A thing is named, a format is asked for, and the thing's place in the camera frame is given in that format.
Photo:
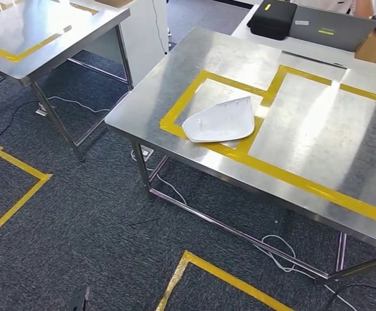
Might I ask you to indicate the white plastic cover part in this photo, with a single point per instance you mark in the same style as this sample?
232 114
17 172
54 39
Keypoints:
220 122

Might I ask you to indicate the steel workbench with tape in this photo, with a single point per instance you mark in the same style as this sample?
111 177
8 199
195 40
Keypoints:
207 56

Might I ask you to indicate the metal floor socket box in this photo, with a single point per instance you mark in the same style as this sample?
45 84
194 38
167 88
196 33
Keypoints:
146 153
41 110

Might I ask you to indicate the white cabinet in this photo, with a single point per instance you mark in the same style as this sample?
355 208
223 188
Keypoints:
143 43

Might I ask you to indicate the yellow floor tape square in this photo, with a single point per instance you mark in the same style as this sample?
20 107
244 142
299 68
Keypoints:
23 163
239 281

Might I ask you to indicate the black zip case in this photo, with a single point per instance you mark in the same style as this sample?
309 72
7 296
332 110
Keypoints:
272 19

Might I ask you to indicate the white desk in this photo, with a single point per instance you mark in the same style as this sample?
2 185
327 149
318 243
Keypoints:
304 49

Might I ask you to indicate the steel table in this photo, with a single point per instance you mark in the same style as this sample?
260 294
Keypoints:
78 25

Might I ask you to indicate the black robot left foot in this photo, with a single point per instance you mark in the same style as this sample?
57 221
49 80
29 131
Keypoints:
78 300

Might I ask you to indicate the grey laptop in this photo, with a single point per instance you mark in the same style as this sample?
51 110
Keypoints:
346 25

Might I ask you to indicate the yellow tape on table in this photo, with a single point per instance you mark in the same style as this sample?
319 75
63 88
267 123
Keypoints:
0 50

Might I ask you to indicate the person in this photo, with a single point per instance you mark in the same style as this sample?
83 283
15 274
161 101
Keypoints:
363 6

